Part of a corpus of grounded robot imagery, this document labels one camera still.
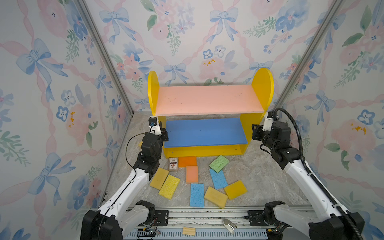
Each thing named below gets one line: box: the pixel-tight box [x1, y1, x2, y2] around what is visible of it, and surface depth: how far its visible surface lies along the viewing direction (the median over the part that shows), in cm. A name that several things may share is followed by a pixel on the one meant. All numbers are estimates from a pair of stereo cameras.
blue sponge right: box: [209, 168, 228, 190], surface depth 87 cm
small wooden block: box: [182, 226, 196, 236], surface depth 72 cm
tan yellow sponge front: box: [204, 186, 228, 209], surface depth 80 cm
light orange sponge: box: [186, 165, 199, 183], surface depth 90 cm
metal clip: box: [223, 218, 238, 234], surface depth 72 cm
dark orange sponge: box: [178, 156, 197, 168], surface depth 95 cm
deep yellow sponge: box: [224, 180, 248, 200], surface depth 84 cm
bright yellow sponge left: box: [158, 174, 181, 200], surface depth 84 cm
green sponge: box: [209, 155, 230, 173], surface depth 92 cm
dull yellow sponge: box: [150, 167, 170, 190], surface depth 87 cm
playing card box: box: [168, 157, 178, 171], surface depth 92 cm
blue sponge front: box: [190, 183, 205, 208], surface depth 81 cm
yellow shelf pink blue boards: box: [148, 68, 275, 159], surface depth 76 cm
